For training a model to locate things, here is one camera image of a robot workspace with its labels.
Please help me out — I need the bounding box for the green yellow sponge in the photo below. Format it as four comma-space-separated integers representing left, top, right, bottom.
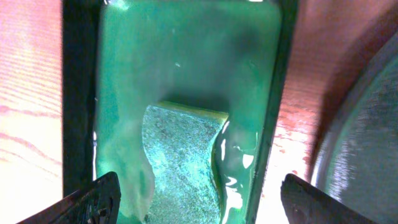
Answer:
142, 102, 228, 223

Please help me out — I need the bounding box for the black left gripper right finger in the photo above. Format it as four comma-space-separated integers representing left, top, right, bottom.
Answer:
280, 174, 376, 224

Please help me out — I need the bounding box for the green rectangular tray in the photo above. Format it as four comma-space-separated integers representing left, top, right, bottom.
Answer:
62, 1, 299, 223

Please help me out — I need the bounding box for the black round tray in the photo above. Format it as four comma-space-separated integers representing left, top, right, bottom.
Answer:
310, 35, 397, 223

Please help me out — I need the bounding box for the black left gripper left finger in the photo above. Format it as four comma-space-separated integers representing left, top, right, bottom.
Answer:
21, 172, 121, 224

